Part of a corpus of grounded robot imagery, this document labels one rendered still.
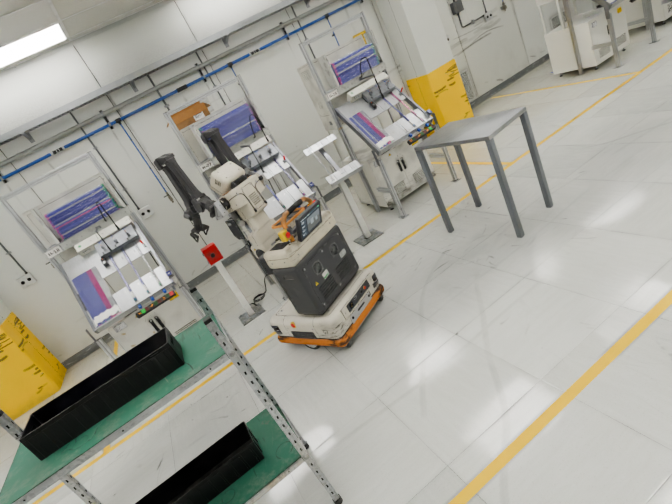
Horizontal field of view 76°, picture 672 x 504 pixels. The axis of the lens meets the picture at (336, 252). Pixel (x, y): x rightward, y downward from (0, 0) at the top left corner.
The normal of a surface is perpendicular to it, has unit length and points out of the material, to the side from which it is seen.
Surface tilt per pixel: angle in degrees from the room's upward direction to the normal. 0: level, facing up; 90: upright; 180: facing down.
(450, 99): 90
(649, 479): 0
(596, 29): 90
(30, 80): 90
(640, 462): 0
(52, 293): 90
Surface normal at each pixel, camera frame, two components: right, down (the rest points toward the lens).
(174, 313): 0.42, 0.18
